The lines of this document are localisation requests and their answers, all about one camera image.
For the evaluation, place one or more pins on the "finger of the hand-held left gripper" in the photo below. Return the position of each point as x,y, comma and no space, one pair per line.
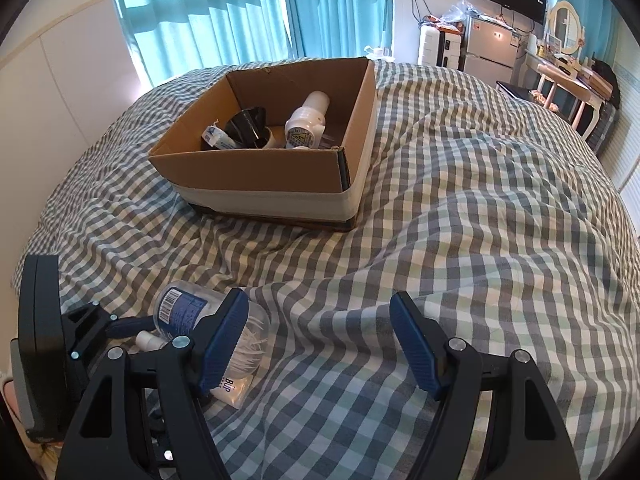
125,328

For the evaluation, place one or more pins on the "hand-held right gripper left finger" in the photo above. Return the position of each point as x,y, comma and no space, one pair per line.
222,345

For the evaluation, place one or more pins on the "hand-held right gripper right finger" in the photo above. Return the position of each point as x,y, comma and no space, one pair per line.
417,350

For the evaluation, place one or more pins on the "small white bottle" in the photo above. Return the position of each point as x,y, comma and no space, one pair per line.
149,341

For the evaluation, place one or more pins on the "clear cotton swab jar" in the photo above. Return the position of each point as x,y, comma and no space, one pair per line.
180,310

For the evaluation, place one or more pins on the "cardboard box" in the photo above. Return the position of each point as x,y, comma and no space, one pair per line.
280,200

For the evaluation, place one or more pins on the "white toothpaste tube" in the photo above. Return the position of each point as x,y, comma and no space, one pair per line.
217,137

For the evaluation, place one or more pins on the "white band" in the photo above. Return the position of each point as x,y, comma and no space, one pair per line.
267,139

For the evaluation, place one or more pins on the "black glossy object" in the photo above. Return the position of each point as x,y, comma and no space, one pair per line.
245,125

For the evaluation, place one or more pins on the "white plastic bottle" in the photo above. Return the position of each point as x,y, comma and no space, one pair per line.
305,125

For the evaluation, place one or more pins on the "grey checked blanket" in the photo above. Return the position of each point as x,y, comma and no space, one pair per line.
450,210

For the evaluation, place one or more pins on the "dark suitcase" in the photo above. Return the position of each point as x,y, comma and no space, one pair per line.
602,127

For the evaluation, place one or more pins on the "white plastic bag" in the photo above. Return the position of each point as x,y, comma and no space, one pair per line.
377,52

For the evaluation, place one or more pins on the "black and white suitcase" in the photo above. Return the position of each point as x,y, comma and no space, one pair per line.
451,50

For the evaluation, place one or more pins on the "white dressing table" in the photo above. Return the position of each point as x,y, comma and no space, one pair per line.
592,100

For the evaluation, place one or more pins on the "wooden chair with black seat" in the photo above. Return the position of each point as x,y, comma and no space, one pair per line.
555,77

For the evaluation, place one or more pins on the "silver mini fridge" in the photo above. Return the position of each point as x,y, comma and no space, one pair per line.
492,52

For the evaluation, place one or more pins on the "brown flat box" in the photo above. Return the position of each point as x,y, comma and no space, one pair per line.
595,82

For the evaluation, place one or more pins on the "wide teal curtain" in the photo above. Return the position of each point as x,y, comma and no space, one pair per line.
200,10

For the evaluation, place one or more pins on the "black bag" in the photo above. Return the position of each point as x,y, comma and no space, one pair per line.
606,80

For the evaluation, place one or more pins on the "clear plastic bag on fridge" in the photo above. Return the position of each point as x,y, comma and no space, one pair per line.
460,15

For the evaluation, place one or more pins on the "white oval mirror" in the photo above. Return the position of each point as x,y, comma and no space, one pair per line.
565,27

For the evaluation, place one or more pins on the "narrow teal curtain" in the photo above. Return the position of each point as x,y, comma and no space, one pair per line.
335,5

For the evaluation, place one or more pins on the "teal curtain beside wardrobe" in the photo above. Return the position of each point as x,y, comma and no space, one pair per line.
600,35

